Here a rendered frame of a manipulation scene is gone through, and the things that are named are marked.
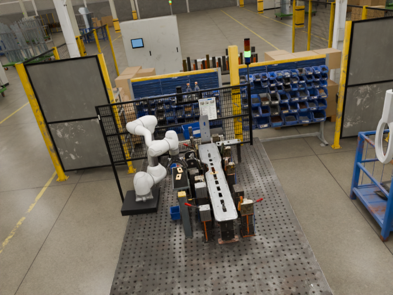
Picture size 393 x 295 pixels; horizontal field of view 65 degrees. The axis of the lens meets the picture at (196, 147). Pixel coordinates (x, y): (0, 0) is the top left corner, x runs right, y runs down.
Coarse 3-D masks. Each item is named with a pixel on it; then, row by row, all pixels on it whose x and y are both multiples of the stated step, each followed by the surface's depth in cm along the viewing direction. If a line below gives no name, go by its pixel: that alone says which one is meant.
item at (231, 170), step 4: (228, 164) 312; (232, 164) 312; (228, 168) 313; (232, 168) 314; (228, 172) 316; (232, 172) 316; (228, 176) 318; (232, 176) 319; (228, 180) 321; (232, 180) 321; (228, 184) 322; (232, 184) 323; (232, 188) 325; (232, 192) 327
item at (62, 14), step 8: (56, 0) 585; (64, 0) 590; (56, 8) 591; (64, 8) 596; (64, 16) 598; (64, 24) 605; (64, 32) 612; (72, 32) 619; (72, 40) 619; (72, 48) 626; (72, 56) 633; (80, 56) 647
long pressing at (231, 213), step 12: (204, 144) 369; (204, 156) 342; (216, 156) 339; (216, 168) 317; (216, 192) 281; (228, 192) 279; (216, 204) 265; (228, 204) 264; (216, 216) 252; (228, 216) 250
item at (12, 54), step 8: (0, 24) 1517; (0, 32) 1576; (8, 32) 1569; (0, 40) 1587; (8, 40) 1580; (24, 40) 1587; (8, 48) 1597; (8, 56) 1628; (16, 56) 1623; (32, 56) 1634
